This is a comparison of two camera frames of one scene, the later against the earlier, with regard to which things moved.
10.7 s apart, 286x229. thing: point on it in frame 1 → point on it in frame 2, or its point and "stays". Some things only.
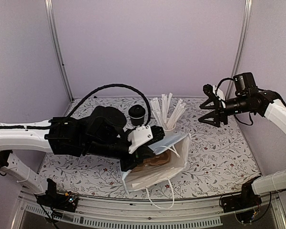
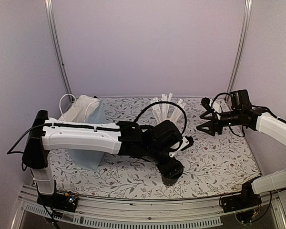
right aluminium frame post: x=241 y=46 stays
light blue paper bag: x=171 y=156 → x=86 y=108
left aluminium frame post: x=51 y=23 stays
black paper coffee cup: x=136 y=122 → x=169 y=178
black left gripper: x=141 y=153 → x=174 y=166
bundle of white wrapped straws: x=161 y=110 stays
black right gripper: x=215 y=113 → x=212 y=124
